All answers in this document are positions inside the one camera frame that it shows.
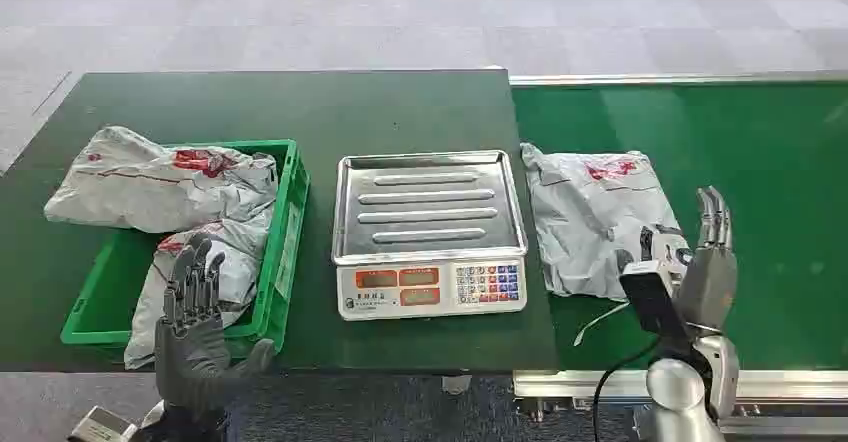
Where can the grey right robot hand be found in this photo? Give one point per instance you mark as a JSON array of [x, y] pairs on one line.
[[710, 283]]

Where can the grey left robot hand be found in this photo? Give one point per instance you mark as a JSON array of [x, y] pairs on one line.
[[192, 349]]

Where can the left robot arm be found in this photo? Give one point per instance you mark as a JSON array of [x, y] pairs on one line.
[[189, 429]]

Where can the grey parcel bag red print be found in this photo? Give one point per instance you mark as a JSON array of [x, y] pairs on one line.
[[590, 227], [232, 273]]

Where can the white paper strip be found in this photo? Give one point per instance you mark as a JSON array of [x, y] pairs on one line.
[[596, 323]]

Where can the green plastic crate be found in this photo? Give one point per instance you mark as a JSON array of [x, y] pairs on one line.
[[281, 253]]

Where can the green conveyor belt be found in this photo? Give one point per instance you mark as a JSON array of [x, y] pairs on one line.
[[762, 161]]

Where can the large grey parcel bag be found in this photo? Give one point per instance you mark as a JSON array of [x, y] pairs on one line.
[[152, 184]]

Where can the white electronic scale steel pan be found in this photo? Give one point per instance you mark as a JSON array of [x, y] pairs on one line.
[[429, 240]]

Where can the dark green table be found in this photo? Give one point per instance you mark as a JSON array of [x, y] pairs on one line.
[[397, 114]]

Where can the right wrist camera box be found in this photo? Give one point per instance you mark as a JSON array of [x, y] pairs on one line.
[[656, 293]]

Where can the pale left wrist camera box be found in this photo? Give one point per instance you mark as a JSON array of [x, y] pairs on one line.
[[99, 427]]

